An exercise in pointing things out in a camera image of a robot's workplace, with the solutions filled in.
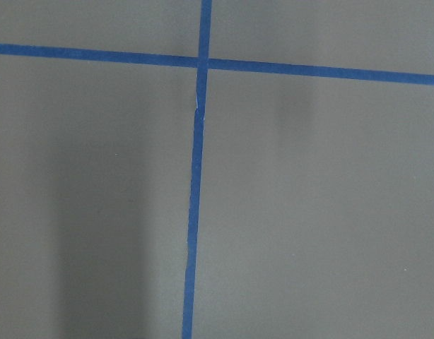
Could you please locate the brown paper table cover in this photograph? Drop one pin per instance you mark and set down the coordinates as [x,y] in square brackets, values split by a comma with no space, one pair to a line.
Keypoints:
[216,169]

